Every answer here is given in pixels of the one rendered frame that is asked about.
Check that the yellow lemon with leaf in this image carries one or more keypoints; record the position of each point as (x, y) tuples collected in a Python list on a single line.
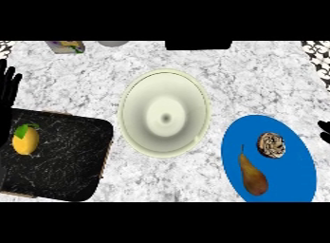
[(26, 140)]

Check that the grey box with print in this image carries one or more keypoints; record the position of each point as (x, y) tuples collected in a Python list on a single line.
[(67, 46)]

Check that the blue oval plate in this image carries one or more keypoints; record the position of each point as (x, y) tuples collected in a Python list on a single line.
[(285, 172)]

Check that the cream white bowl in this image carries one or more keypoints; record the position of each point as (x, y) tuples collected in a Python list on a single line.
[(166, 113)]

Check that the brown pear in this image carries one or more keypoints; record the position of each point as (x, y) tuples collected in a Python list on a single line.
[(253, 178)]

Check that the black appliance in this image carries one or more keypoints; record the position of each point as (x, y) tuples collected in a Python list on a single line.
[(198, 45)]

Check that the grey round object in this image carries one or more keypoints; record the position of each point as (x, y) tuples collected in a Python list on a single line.
[(113, 43)]

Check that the black marble cutting board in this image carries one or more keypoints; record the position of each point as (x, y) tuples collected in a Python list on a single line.
[(61, 158)]

